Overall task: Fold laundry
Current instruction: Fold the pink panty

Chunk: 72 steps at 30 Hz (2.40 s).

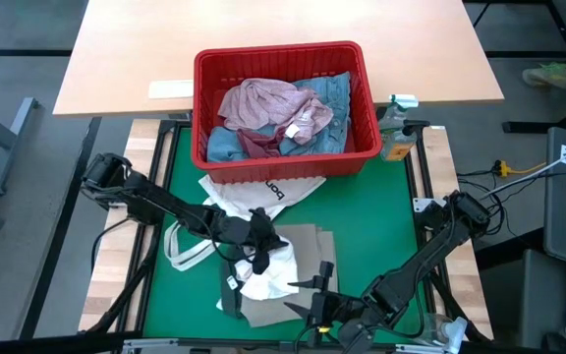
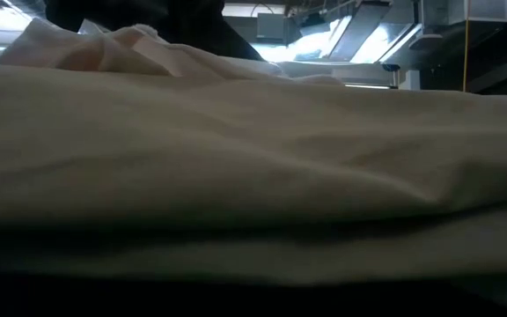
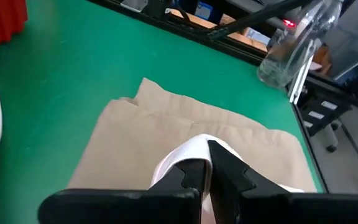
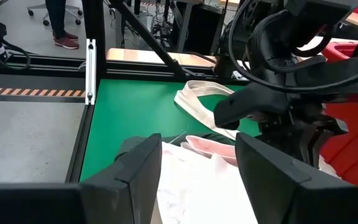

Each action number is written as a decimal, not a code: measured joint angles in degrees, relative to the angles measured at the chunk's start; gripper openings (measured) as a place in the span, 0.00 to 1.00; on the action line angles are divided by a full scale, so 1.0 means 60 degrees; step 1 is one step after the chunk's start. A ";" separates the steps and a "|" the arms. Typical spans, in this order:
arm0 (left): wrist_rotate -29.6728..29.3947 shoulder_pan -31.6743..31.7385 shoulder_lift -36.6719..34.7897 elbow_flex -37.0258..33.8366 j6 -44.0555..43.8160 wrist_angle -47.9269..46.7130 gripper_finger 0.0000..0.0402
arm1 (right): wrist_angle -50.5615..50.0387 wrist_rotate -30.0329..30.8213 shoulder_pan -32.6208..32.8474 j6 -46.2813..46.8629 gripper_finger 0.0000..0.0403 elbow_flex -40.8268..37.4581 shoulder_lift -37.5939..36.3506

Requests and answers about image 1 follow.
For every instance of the clear bottle orange label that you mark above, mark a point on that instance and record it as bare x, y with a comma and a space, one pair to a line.
397, 147

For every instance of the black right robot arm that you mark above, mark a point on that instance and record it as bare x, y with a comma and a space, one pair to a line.
425, 255

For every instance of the white label strip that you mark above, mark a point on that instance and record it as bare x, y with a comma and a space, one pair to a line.
170, 89

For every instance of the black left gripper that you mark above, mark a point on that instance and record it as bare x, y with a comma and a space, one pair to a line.
243, 228

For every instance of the light wooden desk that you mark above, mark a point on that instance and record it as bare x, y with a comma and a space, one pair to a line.
140, 49

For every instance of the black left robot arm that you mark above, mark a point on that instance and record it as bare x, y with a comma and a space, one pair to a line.
155, 201

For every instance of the dark green shirt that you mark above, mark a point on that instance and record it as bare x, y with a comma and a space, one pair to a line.
229, 300

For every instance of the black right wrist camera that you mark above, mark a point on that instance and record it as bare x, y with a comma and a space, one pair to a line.
356, 340

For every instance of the red plastic laundry basket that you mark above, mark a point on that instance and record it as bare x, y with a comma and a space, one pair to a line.
283, 169

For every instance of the white mounting plate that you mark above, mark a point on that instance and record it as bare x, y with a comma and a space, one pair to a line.
423, 202

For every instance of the clear spray bottle white nozzle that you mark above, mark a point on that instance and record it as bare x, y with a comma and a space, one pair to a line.
455, 328

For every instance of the blue denim garment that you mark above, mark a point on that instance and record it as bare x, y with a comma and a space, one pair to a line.
334, 98

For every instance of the white garment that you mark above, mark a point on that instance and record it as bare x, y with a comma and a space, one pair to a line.
273, 280

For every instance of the pink garment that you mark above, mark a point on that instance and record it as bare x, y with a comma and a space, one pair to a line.
263, 103

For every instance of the grey desk leg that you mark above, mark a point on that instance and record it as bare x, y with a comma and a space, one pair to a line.
10, 147

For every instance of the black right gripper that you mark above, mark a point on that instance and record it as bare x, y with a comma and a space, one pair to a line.
337, 307

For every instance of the beige shirt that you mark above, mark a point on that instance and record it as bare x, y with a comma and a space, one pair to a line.
312, 246

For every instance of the white canvas tote bag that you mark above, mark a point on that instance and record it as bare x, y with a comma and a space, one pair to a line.
243, 194

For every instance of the green label spray bottle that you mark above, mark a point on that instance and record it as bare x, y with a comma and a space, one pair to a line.
396, 115

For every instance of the person's shoe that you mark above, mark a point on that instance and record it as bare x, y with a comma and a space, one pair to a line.
546, 76

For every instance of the black desk foot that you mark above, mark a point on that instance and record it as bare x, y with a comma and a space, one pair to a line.
528, 127

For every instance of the green table mat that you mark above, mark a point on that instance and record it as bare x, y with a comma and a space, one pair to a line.
376, 236

